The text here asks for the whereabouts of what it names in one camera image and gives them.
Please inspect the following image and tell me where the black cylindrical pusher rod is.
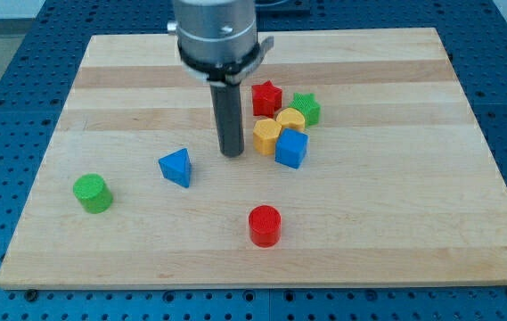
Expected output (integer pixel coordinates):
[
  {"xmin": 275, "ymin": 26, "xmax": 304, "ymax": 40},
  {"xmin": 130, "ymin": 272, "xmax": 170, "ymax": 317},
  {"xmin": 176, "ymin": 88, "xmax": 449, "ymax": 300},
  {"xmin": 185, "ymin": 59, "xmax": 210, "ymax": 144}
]
[{"xmin": 210, "ymin": 86, "xmax": 244, "ymax": 158}]

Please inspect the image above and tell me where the grey clamp ring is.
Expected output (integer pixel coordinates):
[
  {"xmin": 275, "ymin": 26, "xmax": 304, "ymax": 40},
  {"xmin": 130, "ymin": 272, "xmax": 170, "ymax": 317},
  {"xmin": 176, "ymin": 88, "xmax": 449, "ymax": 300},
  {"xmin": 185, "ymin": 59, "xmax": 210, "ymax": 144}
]
[{"xmin": 177, "ymin": 36, "xmax": 274, "ymax": 86}]

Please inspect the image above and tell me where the yellow hexagon block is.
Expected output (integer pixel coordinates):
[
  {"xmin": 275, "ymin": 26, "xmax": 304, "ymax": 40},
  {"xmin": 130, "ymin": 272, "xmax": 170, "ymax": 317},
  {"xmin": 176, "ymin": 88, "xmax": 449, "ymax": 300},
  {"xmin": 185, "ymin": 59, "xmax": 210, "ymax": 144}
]
[{"xmin": 253, "ymin": 119, "xmax": 282, "ymax": 155}]

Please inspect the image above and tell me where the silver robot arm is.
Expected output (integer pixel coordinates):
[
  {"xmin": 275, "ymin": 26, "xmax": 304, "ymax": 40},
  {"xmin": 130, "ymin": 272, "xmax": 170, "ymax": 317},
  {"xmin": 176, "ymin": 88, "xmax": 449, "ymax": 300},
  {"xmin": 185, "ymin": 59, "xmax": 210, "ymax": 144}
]
[{"xmin": 168, "ymin": 0, "xmax": 274, "ymax": 158}]

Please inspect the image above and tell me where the yellow heart block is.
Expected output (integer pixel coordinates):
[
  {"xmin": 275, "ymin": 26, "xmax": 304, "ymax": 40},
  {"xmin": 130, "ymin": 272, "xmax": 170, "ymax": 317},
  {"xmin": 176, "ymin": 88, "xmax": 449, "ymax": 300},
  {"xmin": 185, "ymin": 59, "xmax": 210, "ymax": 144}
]
[{"xmin": 276, "ymin": 108, "xmax": 306, "ymax": 132}]

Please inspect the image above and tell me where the red star block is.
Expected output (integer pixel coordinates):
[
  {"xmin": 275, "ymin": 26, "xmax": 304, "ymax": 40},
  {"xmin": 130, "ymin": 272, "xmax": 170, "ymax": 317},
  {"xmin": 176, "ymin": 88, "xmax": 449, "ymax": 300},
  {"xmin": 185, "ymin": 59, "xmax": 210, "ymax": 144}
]
[{"xmin": 251, "ymin": 80, "xmax": 282, "ymax": 118}]

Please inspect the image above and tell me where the green star block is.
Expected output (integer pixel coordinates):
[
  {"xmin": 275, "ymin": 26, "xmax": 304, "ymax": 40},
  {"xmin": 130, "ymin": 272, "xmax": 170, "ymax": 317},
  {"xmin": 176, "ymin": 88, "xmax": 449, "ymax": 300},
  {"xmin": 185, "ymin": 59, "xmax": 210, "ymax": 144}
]
[{"xmin": 289, "ymin": 93, "xmax": 321, "ymax": 126}]

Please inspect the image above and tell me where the blue cube block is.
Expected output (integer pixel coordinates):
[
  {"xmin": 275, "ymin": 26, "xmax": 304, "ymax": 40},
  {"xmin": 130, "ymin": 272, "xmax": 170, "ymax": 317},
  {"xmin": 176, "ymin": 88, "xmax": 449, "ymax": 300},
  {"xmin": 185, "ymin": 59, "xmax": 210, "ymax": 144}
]
[{"xmin": 274, "ymin": 128, "xmax": 308, "ymax": 169}]

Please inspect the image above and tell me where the blue triangle block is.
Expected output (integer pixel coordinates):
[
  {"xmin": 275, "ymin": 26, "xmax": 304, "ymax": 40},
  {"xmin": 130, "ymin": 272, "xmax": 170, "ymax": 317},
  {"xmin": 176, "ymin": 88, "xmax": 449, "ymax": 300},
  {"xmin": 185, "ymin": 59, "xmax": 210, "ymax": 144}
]
[{"xmin": 158, "ymin": 148, "xmax": 192, "ymax": 188}]

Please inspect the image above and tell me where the red cylinder block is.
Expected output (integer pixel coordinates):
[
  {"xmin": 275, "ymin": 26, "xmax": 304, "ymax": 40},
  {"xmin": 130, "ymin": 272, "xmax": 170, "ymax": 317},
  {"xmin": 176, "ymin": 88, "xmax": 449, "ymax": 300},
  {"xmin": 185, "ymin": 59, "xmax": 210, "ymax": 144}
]
[{"xmin": 248, "ymin": 205, "xmax": 282, "ymax": 248}]

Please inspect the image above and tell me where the green cylinder block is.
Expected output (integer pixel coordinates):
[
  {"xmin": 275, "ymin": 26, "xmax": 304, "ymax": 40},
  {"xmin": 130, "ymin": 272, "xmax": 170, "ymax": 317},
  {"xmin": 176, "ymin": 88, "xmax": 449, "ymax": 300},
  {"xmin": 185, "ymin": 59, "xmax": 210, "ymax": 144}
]
[{"xmin": 72, "ymin": 173, "xmax": 113, "ymax": 214}]

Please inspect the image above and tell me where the wooden board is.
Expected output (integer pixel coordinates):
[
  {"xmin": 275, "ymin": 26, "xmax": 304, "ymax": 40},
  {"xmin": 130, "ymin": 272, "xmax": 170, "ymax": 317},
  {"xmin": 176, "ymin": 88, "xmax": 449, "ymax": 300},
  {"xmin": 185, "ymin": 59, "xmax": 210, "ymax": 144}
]
[{"xmin": 0, "ymin": 28, "xmax": 507, "ymax": 290}]

